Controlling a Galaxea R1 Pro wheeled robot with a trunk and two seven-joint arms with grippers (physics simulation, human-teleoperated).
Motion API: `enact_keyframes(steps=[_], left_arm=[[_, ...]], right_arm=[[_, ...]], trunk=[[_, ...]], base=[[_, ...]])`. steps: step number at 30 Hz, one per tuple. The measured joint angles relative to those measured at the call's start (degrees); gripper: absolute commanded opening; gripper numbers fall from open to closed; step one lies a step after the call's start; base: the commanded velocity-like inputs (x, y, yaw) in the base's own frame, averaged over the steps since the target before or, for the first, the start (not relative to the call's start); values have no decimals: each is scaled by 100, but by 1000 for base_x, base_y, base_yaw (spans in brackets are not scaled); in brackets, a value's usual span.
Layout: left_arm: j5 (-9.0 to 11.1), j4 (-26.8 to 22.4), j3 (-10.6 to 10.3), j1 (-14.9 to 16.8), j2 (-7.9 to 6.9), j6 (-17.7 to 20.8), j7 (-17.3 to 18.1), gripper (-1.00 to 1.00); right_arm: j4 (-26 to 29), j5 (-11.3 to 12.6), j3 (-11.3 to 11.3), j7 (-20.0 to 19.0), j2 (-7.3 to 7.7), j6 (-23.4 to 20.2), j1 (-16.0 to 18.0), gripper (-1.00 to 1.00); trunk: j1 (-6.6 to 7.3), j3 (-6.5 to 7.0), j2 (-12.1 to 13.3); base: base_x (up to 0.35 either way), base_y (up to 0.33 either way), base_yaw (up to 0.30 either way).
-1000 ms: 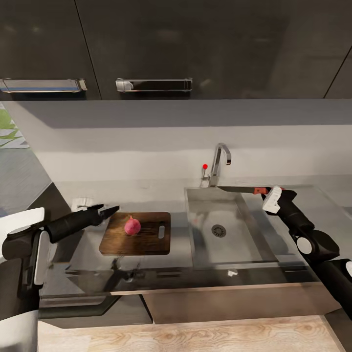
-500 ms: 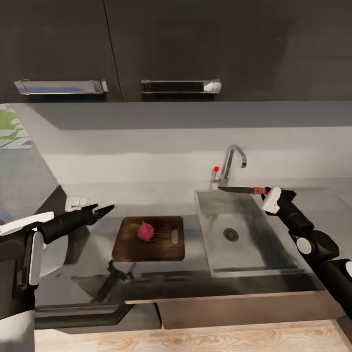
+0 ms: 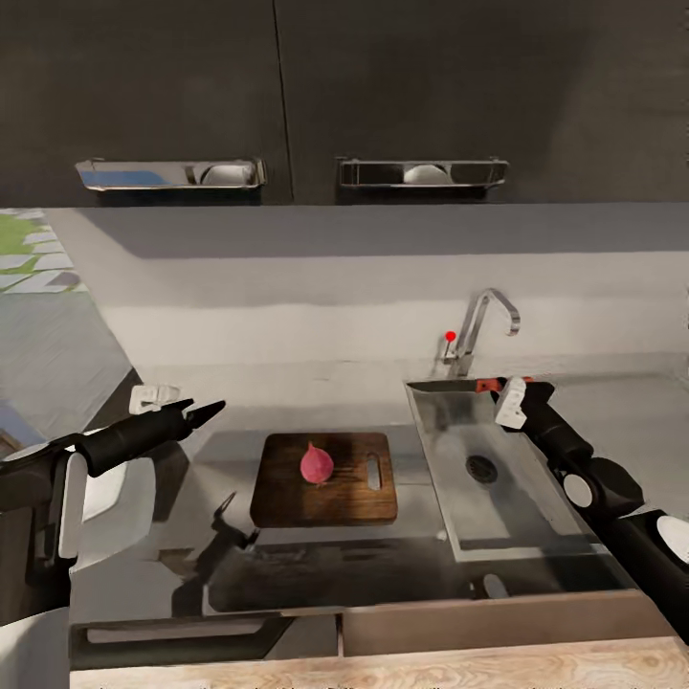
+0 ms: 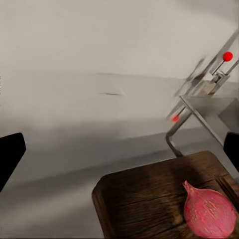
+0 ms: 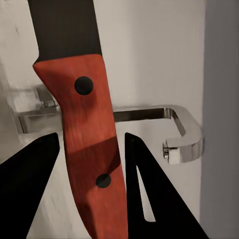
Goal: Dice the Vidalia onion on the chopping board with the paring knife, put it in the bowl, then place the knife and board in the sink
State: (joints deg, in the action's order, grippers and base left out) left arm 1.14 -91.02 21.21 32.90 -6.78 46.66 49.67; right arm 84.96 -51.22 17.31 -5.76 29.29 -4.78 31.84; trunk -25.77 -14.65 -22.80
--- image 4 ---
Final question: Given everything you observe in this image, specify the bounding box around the cutting board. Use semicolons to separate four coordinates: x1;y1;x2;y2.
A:
96;151;239;239

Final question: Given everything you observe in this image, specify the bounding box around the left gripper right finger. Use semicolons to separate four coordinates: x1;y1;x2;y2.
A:
223;132;239;172

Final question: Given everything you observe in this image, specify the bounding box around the vidalia onion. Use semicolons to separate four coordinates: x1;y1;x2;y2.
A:
183;181;238;239

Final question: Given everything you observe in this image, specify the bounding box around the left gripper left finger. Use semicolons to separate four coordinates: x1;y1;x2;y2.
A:
0;133;26;192

